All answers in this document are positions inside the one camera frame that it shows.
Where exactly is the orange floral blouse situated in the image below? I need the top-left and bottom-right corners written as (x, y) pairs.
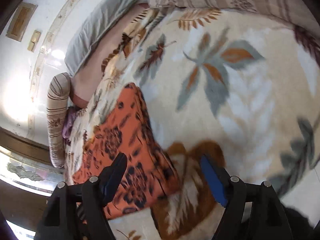
top-left (73, 83), bottom-right (180, 219)

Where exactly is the etched glass wooden door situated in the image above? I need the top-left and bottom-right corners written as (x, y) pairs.
top-left (1, 129), bottom-right (63, 239)

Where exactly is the purple cloth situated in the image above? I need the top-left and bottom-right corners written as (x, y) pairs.
top-left (62, 106), bottom-right (81, 141)

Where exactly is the leaf patterned bed blanket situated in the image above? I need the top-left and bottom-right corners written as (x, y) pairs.
top-left (66, 9), bottom-right (319, 239)

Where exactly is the striped floral bolster pillow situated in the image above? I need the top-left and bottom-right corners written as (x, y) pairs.
top-left (47, 73), bottom-right (71, 168)

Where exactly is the pink bed sheet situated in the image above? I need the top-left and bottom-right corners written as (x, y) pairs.
top-left (70, 3), bottom-right (149, 108)

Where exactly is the grey ruffled pillow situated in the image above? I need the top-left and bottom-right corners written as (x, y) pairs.
top-left (65, 0), bottom-right (147, 77)

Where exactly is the wooden wall switch plate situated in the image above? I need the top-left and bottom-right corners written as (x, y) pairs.
top-left (6, 2), bottom-right (41, 53)

